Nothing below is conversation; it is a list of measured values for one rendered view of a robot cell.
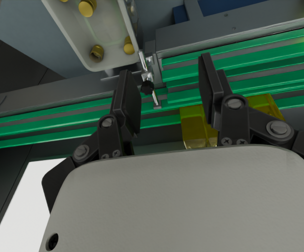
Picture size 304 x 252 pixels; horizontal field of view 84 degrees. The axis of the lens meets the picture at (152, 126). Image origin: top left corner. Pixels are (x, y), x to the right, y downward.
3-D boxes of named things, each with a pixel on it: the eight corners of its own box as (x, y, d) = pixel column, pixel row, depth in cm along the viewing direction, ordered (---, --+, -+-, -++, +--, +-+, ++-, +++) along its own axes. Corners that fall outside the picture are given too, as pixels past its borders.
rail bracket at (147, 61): (152, 89, 51) (152, 122, 44) (135, 35, 38) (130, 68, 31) (162, 88, 51) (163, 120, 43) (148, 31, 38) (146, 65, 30)
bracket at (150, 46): (151, 70, 54) (150, 85, 50) (142, 42, 47) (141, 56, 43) (162, 68, 53) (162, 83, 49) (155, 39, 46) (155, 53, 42)
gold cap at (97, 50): (86, 56, 50) (90, 48, 53) (96, 64, 53) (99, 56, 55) (94, 49, 49) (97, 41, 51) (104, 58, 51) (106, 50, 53)
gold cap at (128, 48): (134, 48, 53) (133, 56, 50) (123, 45, 52) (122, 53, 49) (137, 37, 50) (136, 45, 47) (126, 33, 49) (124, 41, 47)
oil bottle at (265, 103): (234, 91, 52) (260, 153, 40) (238, 77, 48) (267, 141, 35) (254, 88, 51) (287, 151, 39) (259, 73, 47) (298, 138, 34)
